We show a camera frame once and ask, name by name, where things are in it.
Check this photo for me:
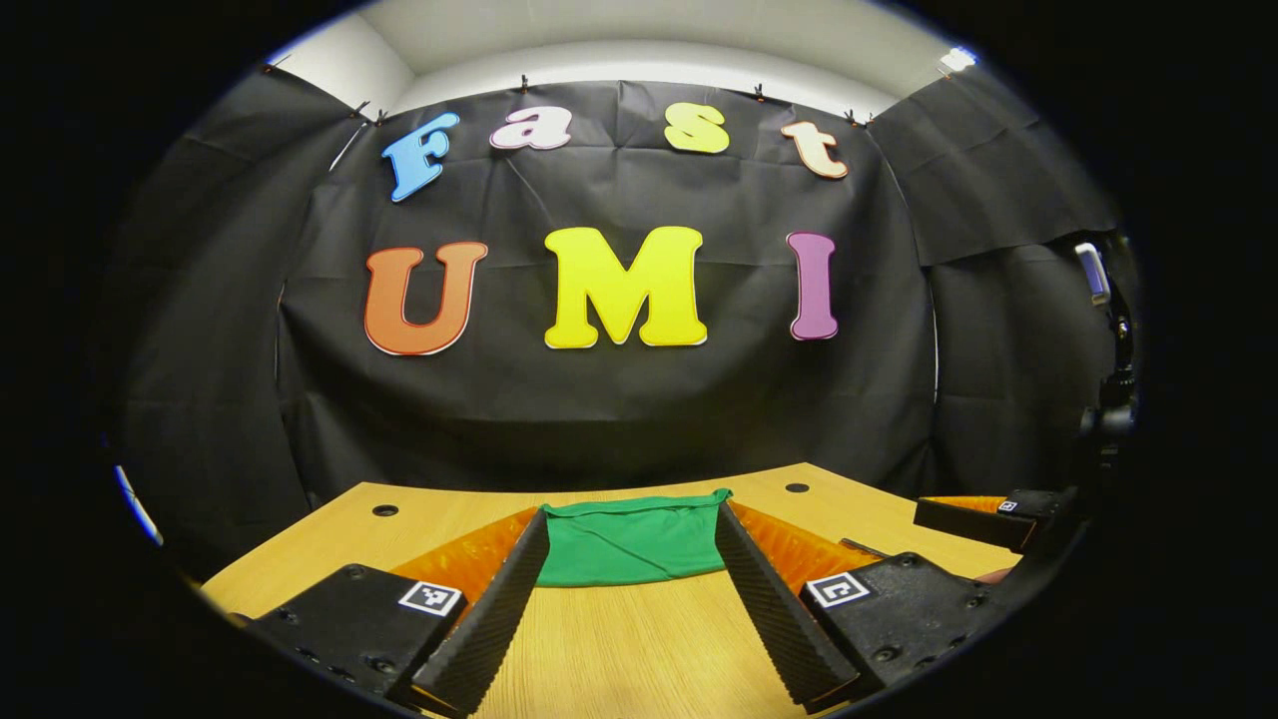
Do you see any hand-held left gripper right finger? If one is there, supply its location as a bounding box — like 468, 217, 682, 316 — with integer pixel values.
713, 498, 1021, 714

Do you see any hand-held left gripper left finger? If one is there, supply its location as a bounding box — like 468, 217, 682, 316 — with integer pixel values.
243, 506, 552, 718

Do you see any green T-shirt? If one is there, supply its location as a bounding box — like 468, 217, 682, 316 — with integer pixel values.
535, 487, 735, 588

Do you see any black tripod stand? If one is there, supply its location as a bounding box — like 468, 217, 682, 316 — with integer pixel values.
1080, 305, 1141, 470

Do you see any black backdrop cloth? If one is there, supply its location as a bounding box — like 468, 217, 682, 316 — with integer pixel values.
105, 65, 1129, 580

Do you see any white blue device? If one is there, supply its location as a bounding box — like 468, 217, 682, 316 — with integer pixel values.
1074, 242, 1112, 308

